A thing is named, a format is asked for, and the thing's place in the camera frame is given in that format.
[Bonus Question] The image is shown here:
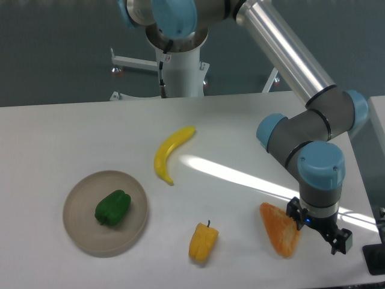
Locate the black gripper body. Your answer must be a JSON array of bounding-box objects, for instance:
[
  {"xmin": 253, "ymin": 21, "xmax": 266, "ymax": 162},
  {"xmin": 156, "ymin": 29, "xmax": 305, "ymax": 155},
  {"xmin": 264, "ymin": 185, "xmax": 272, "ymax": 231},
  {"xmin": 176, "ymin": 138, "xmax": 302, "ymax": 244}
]
[{"xmin": 298, "ymin": 208, "xmax": 338, "ymax": 242}]

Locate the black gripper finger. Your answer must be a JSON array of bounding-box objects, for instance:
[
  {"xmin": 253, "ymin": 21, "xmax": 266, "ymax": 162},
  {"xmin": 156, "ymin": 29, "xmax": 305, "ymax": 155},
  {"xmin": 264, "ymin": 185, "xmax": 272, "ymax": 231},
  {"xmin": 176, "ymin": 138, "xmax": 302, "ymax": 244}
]
[
  {"xmin": 329, "ymin": 228, "xmax": 353, "ymax": 255},
  {"xmin": 286, "ymin": 197, "xmax": 304, "ymax": 231}
]

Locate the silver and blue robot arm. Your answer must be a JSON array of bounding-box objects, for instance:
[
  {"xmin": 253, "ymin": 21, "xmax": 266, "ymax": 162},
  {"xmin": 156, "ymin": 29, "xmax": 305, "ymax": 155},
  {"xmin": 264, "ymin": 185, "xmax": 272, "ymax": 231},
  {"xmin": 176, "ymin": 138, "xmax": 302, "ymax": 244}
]
[{"xmin": 117, "ymin": 1, "xmax": 368, "ymax": 253}]

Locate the yellow bell pepper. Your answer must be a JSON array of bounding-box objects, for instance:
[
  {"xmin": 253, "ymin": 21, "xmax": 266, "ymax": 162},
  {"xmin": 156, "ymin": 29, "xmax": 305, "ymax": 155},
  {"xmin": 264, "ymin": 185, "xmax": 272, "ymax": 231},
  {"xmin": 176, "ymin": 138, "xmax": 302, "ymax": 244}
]
[{"xmin": 188, "ymin": 220, "xmax": 219, "ymax": 264}]

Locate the green bell pepper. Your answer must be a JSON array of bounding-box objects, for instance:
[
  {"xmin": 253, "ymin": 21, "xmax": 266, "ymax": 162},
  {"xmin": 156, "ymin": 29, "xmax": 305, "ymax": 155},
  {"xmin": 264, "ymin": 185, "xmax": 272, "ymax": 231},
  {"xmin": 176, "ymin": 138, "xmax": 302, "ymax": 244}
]
[{"xmin": 94, "ymin": 190, "xmax": 131, "ymax": 227}]

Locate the beige round plate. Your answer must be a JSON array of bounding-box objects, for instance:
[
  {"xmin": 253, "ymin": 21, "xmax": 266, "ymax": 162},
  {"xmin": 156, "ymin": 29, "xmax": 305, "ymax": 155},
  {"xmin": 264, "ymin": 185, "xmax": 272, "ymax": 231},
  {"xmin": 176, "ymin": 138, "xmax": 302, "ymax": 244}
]
[{"xmin": 63, "ymin": 170, "xmax": 149, "ymax": 258}]

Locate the black device at table edge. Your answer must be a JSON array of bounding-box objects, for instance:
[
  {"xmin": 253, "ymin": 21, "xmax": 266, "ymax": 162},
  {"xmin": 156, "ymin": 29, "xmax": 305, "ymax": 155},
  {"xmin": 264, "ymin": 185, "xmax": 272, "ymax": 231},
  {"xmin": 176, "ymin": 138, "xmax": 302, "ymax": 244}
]
[{"xmin": 362, "ymin": 204, "xmax": 385, "ymax": 276}]

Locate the yellow banana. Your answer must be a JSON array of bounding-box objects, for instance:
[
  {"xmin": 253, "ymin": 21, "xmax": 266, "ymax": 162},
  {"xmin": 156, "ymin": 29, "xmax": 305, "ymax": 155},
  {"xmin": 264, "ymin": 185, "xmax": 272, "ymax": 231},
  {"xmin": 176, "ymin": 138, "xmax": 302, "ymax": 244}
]
[{"xmin": 153, "ymin": 126, "xmax": 196, "ymax": 186}]

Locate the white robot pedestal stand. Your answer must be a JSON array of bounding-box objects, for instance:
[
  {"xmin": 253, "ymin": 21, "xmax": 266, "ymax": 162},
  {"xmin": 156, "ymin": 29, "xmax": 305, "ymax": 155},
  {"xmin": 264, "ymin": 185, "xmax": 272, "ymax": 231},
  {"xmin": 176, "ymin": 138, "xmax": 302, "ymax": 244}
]
[{"xmin": 111, "ymin": 20, "xmax": 283, "ymax": 98}]

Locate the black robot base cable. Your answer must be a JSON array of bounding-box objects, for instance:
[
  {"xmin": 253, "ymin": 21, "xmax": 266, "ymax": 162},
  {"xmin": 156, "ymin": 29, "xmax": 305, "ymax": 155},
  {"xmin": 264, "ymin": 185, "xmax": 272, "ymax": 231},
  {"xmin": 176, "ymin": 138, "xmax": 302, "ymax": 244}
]
[{"xmin": 158, "ymin": 39, "xmax": 174, "ymax": 99}]

